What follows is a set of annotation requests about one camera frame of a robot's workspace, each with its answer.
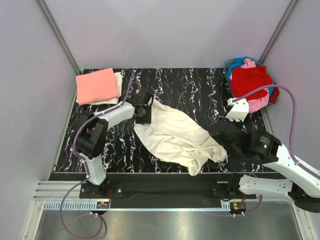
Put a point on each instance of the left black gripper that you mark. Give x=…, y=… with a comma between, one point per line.
x=147, y=120

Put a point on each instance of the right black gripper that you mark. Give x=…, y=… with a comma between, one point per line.
x=237, y=124

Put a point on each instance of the cream white t shirt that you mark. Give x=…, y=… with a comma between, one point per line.
x=174, y=137

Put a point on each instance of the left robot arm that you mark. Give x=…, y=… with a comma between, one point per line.
x=91, y=136

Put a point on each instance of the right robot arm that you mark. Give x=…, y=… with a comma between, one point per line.
x=301, y=182

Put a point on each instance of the folded white t shirt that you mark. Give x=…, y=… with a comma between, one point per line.
x=117, y=87

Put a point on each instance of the pink t shirt in basket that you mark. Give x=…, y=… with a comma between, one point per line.
x=258, y=103

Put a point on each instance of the folded pink t shirt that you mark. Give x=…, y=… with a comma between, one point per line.
x=96, y=85

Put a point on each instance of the red t shirt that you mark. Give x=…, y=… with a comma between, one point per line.
x=245, y=80

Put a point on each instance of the blue t shirt in basket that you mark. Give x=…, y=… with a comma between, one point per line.
x=237, y=62

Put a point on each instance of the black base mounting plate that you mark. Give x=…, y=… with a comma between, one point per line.
x=224, y=186

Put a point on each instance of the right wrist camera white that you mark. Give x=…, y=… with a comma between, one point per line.
x=239, y=110

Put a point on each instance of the left aluminium frame post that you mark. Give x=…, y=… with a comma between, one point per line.
x=57, y=33

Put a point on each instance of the aluminium frame post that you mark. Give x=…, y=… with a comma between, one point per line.
x=278, y=29
x=57, y=33

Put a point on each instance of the white slotted cable duct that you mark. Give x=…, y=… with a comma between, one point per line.
x=72, y=205

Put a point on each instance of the right aluminium frame post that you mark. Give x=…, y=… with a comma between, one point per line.
x=278, y=29

